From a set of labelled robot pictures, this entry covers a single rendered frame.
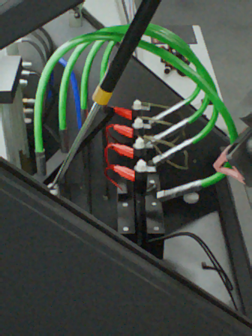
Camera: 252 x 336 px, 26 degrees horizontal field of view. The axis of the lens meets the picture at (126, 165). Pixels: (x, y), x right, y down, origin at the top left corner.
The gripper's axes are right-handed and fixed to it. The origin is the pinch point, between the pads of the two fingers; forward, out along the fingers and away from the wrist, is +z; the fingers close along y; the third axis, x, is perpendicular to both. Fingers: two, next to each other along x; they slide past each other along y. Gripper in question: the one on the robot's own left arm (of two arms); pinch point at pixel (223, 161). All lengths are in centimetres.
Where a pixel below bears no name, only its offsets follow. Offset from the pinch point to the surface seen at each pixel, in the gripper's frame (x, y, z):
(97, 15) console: -34, -22, 35
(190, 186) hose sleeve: 0.9, 4.2, 6.4
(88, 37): -30.3, 4.7, 2.3
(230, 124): -5.8, -0.8, -6.5
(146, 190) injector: 0.2, 2.6, 23.3
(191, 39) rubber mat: -11, -76, 75
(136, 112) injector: -11.2, -14.6, 35.1
